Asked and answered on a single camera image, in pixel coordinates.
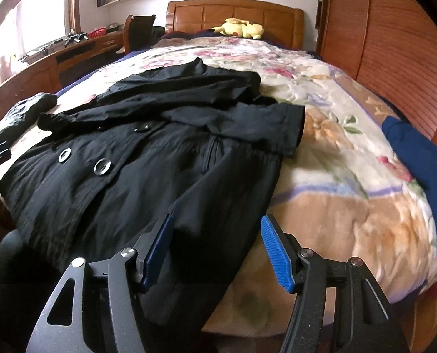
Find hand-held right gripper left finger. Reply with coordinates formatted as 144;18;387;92
25;213;175;353

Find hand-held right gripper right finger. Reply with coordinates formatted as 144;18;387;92
261;215;412;353

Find black trench coat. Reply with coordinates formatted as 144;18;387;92
0;59;305;324

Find black crumpled jacket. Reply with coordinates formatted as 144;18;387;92
0;93;57;148

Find wooden desk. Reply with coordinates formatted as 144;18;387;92
0;29;127;133

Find floral blanket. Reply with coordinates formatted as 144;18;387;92
0;37;437;328

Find black angular tool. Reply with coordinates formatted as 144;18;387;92
62;33;89;48

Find wood-framed window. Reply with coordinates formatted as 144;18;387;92
0;0;81;67

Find navy blue garment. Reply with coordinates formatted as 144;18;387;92
381;117;437;256

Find wooden chair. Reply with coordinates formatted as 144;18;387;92
124;14;156;54

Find yellow plush toy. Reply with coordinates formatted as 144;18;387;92
210;18;265;40

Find wooden bed headboard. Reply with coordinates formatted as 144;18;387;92
166;0;304;50

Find wooden louvred wardrobe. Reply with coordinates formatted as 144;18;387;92
316;0;437;155

